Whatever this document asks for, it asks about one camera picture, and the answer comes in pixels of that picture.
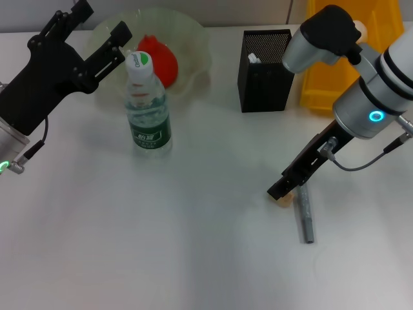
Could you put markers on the black mesh pen holder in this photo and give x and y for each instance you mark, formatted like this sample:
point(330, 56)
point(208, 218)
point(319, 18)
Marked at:
point(267, 84)

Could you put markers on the red round fruit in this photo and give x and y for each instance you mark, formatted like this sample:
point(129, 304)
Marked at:
point(167, 68)

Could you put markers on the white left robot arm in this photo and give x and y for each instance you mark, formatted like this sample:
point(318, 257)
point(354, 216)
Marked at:
point(9, 142)

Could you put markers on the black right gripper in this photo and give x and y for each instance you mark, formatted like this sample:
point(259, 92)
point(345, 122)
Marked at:
point(322, 145)

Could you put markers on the clear green-label water bottle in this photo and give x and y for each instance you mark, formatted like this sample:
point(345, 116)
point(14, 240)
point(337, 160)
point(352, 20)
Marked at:
point(148, 122)

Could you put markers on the small beige eraser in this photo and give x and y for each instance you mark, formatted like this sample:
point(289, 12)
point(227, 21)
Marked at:
point(285, 201)

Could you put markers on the clear glass fruit plate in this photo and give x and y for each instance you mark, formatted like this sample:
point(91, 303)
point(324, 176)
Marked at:
point(193, 42)

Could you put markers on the grey pen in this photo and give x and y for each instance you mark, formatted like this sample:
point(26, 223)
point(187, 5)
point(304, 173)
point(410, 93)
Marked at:
point(306, 216)

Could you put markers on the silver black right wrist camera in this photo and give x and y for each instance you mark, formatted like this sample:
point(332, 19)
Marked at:
point(319, 35)

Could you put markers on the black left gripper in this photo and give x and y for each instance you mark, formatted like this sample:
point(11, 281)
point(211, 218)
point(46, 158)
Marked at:
point(42, 87)

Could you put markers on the yellow plastic bin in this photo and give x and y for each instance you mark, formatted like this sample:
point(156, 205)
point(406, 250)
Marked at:
point(322, 87)

